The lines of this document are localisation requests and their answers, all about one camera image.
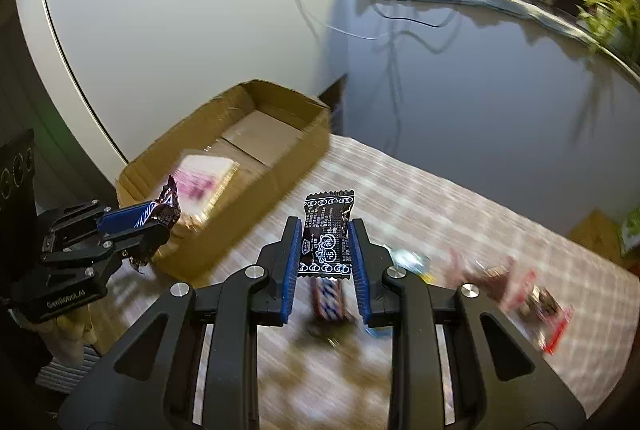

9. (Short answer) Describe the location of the teal candy wrapper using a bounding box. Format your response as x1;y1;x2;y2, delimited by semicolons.
387;247;431;273

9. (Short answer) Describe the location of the checked tablecloth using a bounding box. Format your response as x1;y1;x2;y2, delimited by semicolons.
90;135;640;430

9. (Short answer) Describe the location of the pink snack packet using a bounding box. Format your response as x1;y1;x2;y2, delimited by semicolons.
175;153;240;223

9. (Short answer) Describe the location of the red snack packet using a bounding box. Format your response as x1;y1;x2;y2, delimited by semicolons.
447;250;516;306
500;270;576;356

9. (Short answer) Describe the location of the green snack bag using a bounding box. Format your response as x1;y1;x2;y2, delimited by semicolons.
617;210;640;256

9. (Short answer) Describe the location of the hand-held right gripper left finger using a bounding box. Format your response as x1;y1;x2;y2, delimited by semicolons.
57;216;305;430

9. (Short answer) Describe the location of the beige cloth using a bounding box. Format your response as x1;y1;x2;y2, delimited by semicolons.
40;300;98;361

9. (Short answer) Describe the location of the black candy packet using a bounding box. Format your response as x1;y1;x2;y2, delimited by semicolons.
297;190;357;280

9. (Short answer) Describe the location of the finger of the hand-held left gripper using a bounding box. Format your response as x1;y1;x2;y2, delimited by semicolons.
41;221;173;267
49;198;167;235

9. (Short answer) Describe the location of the green potted plant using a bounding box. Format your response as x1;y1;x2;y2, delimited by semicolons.
575;0;640;61

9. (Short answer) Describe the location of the flat cardboard piece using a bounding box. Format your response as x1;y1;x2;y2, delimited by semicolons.
570;209;626;261

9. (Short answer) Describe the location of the cardboard box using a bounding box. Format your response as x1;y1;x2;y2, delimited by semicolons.
115;79;331;281

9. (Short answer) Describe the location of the black device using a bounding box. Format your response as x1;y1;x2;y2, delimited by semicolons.
0;129;37;231

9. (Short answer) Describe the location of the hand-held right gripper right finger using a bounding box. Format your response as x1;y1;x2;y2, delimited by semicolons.
348;219;586;430

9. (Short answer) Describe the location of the brown chocolate bar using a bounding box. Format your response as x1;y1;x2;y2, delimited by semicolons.
309;277;357;323
131;175;182;270

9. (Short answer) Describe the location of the striped cloth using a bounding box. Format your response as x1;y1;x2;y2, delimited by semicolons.
37;345;101;393

